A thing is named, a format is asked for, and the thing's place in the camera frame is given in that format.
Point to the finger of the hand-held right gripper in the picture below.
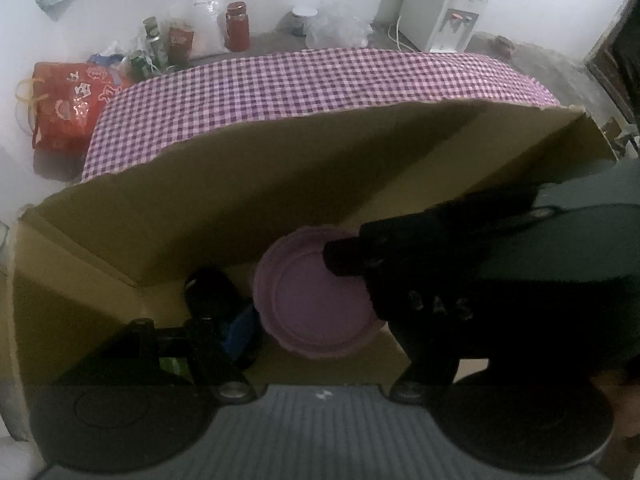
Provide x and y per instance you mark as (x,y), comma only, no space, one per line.
(360,255)

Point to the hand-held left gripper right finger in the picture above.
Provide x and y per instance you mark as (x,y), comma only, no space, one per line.
(425,382)

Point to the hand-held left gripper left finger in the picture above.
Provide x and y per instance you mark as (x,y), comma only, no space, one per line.
(240,331)

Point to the purple plastic lid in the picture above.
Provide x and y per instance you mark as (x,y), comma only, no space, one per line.
(310,300)

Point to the large cardboard box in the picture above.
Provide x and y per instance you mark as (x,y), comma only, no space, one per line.
(200,210)

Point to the purple checked tablecloth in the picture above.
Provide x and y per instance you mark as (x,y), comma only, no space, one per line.
(300,85)

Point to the clear plastic bag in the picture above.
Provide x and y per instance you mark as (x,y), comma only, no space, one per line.
(337,25)

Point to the white cup with dark base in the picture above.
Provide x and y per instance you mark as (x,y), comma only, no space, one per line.
(302,20)

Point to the dark wooden furniture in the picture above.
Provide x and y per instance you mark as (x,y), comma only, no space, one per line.
(622,60)

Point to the white water dispenser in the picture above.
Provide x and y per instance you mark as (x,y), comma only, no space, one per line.
(432,10)

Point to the red label jar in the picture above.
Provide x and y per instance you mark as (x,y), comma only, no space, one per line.
(180,42)

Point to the red gift bag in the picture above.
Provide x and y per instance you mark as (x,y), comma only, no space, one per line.
(70,110)

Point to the clear plastic container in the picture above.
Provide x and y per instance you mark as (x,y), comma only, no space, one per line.
(206,22)

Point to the dark green bottle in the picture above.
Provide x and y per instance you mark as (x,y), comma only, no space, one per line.
(137,64)

